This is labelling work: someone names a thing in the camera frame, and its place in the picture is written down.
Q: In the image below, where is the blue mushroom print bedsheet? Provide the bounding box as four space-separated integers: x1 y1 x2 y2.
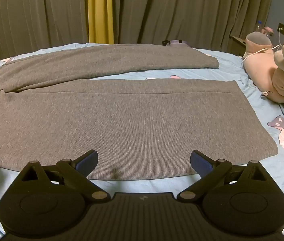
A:
0 41 284 240

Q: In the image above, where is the pink plush toy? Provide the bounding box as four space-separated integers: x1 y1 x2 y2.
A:
242 32 284 104

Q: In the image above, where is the grey ribbed sock pair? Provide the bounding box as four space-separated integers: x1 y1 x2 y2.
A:
0 43 279 181

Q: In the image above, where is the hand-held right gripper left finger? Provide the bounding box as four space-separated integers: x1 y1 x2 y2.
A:
14 150 110 201

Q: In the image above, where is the yellow curtain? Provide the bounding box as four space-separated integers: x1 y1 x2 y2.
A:
85 0 115 45

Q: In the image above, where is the grey curtain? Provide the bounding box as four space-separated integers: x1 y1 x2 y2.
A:
0 0 90 64
113 0 275 54

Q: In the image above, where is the purple and black item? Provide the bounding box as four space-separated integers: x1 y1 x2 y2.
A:
162 39 190 47

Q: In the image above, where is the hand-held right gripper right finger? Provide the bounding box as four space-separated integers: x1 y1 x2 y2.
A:
177 150 271 202

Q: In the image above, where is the white cable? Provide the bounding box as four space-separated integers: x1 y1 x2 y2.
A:
241 27 284 61

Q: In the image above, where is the wooden nightstand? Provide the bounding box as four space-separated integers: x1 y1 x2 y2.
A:
229 35 248 55

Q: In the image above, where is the small pink item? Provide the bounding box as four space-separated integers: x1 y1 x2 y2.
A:
263 26 275 38

